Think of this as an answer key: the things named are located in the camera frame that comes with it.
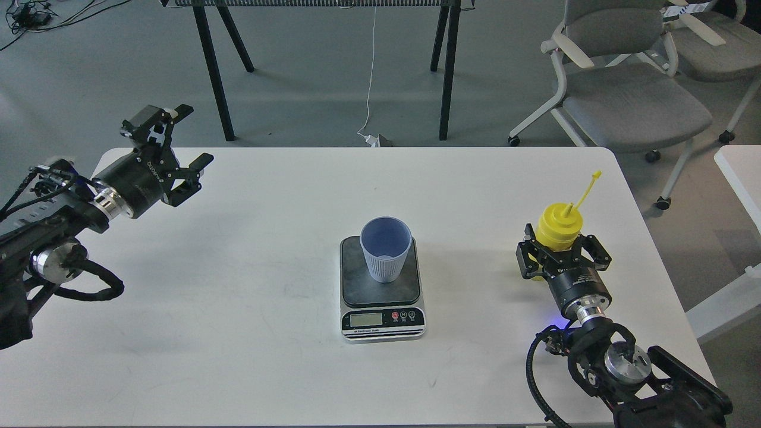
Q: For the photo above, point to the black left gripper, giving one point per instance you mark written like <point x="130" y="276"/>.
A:
<point x="151" y="172"/>

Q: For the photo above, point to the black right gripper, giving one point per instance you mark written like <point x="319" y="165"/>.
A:
<point x="573" y="275"/>

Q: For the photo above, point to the yellow squeeze bottle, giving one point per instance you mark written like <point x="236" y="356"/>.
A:
<point x="561" y="222"/>

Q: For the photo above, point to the blue plastic cup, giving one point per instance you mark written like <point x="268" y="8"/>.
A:
<point x="385" y="242"/>

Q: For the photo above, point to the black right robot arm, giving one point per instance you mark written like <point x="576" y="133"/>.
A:
<point x="641" y="388"/>

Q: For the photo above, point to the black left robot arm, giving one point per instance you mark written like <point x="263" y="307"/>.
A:
<point x="41" y="254"/>

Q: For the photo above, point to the digital kitchen scale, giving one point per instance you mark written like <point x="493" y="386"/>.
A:
<point x="372" y="311"/>

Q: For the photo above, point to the black-legged background table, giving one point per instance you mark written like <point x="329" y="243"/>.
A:
<point x="328" y="50"/>

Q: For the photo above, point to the grey office chair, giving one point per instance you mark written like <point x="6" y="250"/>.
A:
<point x="716" y="41"/>
<point x="626" y="108"/>

